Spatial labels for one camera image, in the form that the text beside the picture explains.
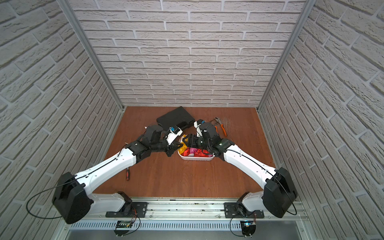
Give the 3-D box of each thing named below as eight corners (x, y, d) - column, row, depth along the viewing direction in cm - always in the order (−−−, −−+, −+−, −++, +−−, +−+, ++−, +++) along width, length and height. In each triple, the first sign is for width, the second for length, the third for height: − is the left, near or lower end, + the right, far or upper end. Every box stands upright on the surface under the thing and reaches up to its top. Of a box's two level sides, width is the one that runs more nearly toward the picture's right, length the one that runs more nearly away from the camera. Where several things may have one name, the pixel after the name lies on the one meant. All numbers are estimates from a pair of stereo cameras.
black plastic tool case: (159, 131, 106) (157, 126, 101) (157, 114, 116) (155, 109, 111) (194, 124, 110) (194, 119, 106) (189, 109, 121) (189, 103, 116)
